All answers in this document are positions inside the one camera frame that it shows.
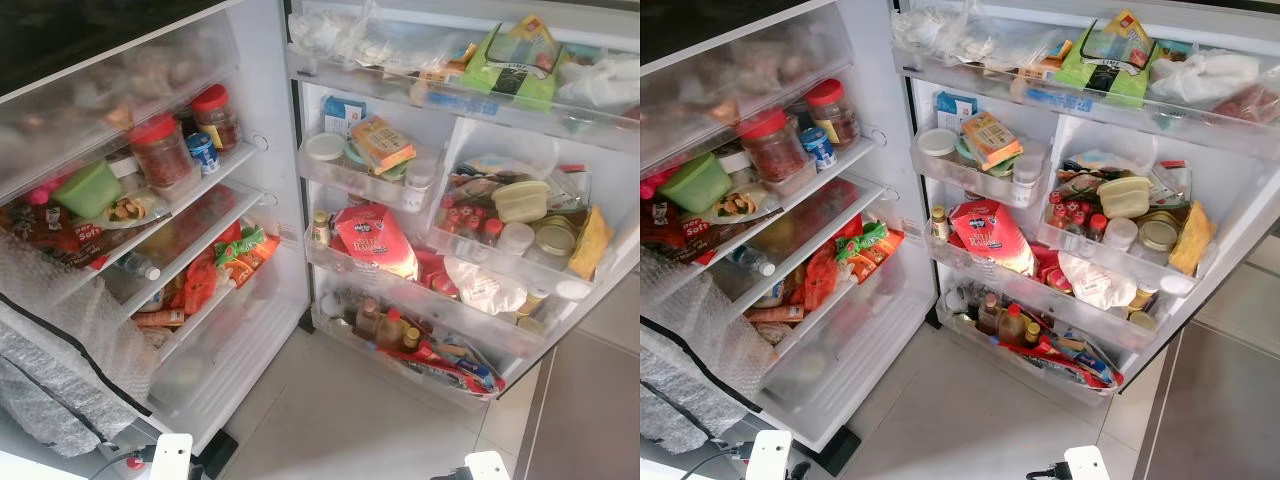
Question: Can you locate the black door fridge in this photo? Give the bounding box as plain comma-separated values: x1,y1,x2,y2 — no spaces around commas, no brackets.
0,0,641,463
640,0,1280,458

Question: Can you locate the red snack bag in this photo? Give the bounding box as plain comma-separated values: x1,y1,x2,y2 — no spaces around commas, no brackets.
800,245,841,309
180,250,219,313

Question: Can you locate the dark floor mat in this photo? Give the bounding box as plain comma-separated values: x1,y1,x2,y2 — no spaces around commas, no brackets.
515,325,641,480
1135,318,1280,480

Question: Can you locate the green orange snack bag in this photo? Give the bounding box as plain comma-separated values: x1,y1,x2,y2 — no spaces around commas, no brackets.
835,221,906,284
213,226,281,289

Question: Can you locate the red soft print packet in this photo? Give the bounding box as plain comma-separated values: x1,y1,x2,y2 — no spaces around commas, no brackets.
640,195,716,263
0,200,111,266

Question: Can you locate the wrapped food plate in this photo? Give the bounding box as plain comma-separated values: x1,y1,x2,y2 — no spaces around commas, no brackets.
700,185,781,223
95,190,171,229

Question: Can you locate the red flat packet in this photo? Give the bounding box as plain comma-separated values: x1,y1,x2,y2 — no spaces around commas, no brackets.
1025,335,1126,391
405,335,506,396

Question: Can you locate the red raisins bag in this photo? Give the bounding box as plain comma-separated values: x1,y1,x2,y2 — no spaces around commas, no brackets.
333,203,421,281
947,198,1036,276

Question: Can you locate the green plastic container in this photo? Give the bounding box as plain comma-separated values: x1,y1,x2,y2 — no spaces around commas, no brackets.
657,152,733,214
52,158,123,219

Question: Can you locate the orange snack packet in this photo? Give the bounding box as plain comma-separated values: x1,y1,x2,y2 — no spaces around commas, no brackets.
567,205,613,281
1168,200,1216,276

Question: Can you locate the small blue can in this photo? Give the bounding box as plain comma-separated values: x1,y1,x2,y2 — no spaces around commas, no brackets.
187,132,221,176
799,126,836,171

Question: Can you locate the wide red lid jar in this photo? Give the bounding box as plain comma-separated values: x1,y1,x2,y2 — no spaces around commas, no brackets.
128,113,196,191
738,107,809,186

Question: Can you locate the gold lid jar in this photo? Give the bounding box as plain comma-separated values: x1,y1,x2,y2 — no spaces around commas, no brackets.
1137,210,1181,253
533,215,581,263

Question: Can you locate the white powder bag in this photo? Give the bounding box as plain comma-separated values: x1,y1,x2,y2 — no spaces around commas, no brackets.
443,255,528,316
1057,250,1138,311

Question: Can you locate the white round lidded tub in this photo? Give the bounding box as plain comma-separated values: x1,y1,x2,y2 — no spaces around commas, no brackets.
305,133,346,163
917,128,958,158

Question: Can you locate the tall red lid jar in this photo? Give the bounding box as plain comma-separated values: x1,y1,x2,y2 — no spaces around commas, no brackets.
190,84,241,153
803,78,859,149

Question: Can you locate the small white bottle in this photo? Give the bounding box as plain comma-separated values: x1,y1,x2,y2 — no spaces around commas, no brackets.
405,158,438,211
1010,155,1046,206

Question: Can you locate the red cap mini bottle pack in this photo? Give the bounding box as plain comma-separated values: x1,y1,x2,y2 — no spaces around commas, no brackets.
440,195,501,246
1045,190,1106,241

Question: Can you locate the orange cardboard box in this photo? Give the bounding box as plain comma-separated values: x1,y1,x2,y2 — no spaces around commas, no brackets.
962,111,1025,171
350,116,417,176

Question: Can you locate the cream lidded container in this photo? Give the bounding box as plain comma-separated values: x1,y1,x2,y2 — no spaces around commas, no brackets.
492,180,551,223
1097,176,1153,219

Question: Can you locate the blue white carton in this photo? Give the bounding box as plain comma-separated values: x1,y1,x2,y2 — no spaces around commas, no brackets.
322,96,367,136
935,91,979,131

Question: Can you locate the white plastic bag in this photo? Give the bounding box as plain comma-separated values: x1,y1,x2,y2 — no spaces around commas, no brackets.
1150,50,1261,109
558,52,641,111

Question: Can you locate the clear plastic bag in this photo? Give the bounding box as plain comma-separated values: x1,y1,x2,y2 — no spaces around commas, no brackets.
288,5,471,76
893,3,1061,71

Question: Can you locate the green lime box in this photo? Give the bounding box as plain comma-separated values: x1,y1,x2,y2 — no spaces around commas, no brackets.
1055,10,1161,106
462,15,561,109

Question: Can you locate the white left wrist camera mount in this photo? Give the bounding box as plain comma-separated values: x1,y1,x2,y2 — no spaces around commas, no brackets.
747,430,794,480
150,433,194,480

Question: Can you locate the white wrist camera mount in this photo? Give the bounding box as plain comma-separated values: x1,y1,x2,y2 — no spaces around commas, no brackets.
150,433,194,480
463,451,512,480
747,430,794,480
1062,446,1110,480

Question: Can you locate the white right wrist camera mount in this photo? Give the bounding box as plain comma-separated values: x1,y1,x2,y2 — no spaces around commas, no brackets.
1062,446,1110,480
463,451,512,480

